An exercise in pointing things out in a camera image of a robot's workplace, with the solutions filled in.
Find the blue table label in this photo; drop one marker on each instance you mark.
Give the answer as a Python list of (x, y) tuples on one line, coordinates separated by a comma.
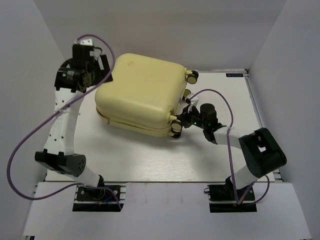
[(234, 75)]

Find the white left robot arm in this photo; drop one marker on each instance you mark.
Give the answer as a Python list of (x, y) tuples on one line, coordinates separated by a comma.
[(58, 152)]

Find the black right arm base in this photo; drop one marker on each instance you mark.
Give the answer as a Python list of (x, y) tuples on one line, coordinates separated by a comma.
[(222, 200)]

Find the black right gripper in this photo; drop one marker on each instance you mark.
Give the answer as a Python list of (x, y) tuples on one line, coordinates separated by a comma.
[(185, 116)]

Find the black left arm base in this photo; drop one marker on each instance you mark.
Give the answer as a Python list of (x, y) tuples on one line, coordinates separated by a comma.
[(99, 200)]

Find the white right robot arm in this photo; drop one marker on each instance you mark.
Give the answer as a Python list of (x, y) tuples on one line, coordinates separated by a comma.
[(261, 152)]

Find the yellow suitcase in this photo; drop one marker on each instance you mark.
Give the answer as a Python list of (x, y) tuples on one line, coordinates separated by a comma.
[(144, 95)]

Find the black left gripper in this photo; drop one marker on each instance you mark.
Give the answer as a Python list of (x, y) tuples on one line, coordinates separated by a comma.
[(106, 64)]

